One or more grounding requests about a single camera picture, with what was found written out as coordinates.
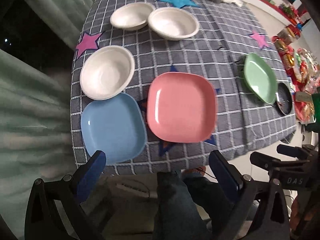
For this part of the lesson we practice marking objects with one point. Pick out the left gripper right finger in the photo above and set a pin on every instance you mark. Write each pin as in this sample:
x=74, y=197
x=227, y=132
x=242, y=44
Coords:
x=271, y=218

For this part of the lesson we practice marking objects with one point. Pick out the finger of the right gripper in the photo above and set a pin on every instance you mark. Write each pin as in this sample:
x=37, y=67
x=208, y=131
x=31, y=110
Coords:
x=295, y=152
x=263, y=161

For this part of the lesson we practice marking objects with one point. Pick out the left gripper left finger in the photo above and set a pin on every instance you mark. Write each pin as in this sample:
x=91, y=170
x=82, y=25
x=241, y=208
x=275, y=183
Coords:
x=42, y=219

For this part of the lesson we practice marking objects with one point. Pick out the green square plate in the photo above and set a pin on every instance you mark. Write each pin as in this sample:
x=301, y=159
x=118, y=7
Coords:
x=260, y=78

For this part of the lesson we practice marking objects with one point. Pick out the pink square plate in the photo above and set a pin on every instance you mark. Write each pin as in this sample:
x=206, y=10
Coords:
x=181, y=107

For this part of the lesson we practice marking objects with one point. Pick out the blue square plate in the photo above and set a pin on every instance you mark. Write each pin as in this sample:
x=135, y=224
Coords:
x=114, y=126

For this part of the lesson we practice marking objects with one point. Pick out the white bowl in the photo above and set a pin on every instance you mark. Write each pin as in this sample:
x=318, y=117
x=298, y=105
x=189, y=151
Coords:
x=107, y=72
x=173, y=24
x=133, y=16

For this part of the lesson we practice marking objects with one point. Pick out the black round dish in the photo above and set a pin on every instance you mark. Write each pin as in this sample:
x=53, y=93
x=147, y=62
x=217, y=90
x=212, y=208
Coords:
x=283, y=99

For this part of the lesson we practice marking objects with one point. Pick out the red tray with items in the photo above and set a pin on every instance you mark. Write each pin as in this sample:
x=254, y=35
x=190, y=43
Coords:
x=303, y=69

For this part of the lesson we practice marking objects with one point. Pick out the green curtain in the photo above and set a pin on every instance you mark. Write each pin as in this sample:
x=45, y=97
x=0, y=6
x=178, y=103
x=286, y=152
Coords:
x=35, y=108

